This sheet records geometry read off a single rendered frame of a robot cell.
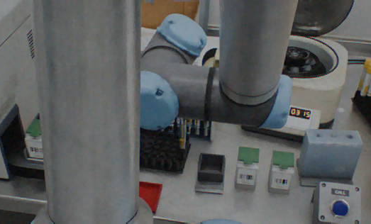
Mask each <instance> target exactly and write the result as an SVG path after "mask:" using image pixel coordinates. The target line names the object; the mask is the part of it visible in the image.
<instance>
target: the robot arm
mask: <svg viewBox="0 0 371 224"><path fill-rule="evenodd" d="M29 2H30V10H31V24H32V31H33V46H34V53H35V74H36V82H37V90H38V103H39V111H40V132H41V139H42V147H43V161H44V168H45V182H46V197H47V203H46V204H45V205H44V206H43V207H42V208H41V209H40V211H39V212H38V214H37V215H36V217H35V220H33V221H32V222H31V223H30V224H154V218H153V212H152V211H151V209H150V207H149V205H148V204H147V203H146V202H144V200H143V199H142V198H140V197H138V191H139V152H140V151H141V150H142V149H143V148H144V146H145V145H146V144H147V141H148V138H149V137H150V135H151V133H153V131H154V130H159V129H161V128H166V127H167V126H169V125H170V124H171V122H173V120H174V119H175V118H176V117H178V118H187V119H192V120H198V121H209V122H220V123H230V124H235V125H244V126H250V127H254V128H275V129H278V128H283V127H284V126H285V125H286V122H287V119H288V115H289V109H290V104H291V92H292V81H291V79H290V78H289V77H288V76H286V75H283V74H281V73H282V68H283V64H284V60H285V57H286V51H287V46H288V42H289V38H290V35H291V31H292V24H293V20H294V16H295V13H296V9H297V2H298V0H220V47H219V67H203V66H198V65H193V63H194V61H195V60H196V59H197V58H198V57H200V56H201V54H200V53H201V51H203V49H204V47H205V46H206V43H207V38H206V35H205V33H204V30H203V29H202V28H201V27H200V26H199V24H197V23H196V22H195V21H193V20H192V19H190V18H188V17H186V16H184V15H182V14H178V13H172V14H170V15H168V16H167V17H166V19H165V20H164V21H163V22H162V23H161V24H160V26H159V27H157V29H156V32H155V34H154V36H153V37H152V38H151V40H150V42H149V43H148V45H147V46H146V47H145V49H144V51H143V53H142V54H141V19H142V0H29ZM143 138H144V140H142V139H143ZM139 148H140V149H139Z"/></svg>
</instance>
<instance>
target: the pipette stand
mask: <svg viewBox="0 0 371 224"><path fill-rule="evenodd" d="M333 131H334V130H324V129H308V128H306V130H305V133H304V138H303V141H302V147H301V152H300V156H299V158H297V168H298V171H299V176H300V180H301V185H303V186H318V185H319V183H320V182H321V181H328V182H333V183H339V184H348V185H353V186H354V184H353V181H352V178H353V175H354V172H355V169H356V166H357V162H358V159H359V156H360V153H361V151H362V146H363V143H362V139H361V137H360V134H359V132H358V131H351V130H337V131H336V135H335V138H333V137H332V136H333Z"/></svg>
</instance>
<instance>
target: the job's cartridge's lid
mask: <svg viewBox="0 0 371 224"><path fill-rule="evenodd" d="M26 133H30V136H33V137H38V136H39V135H41V132H40V120H34V121H33V122H32V123H31V124H30V127H29V128H28V129H27V131H26Z"/></svg>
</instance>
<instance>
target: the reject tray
mask: <svg viewBox="0 0 371 224"><path fill-rule="evenodd" d="M161 191H162V184H158V183H152V182H147V181H139V191H138V197H140V198H142V199H143V200H144V202H146V203H147V204H148V205H149V207H150V209H151V211H152V212H153V213H155V212H156V209H157V205H158V202H159V199H160V193H161Z"/></svg>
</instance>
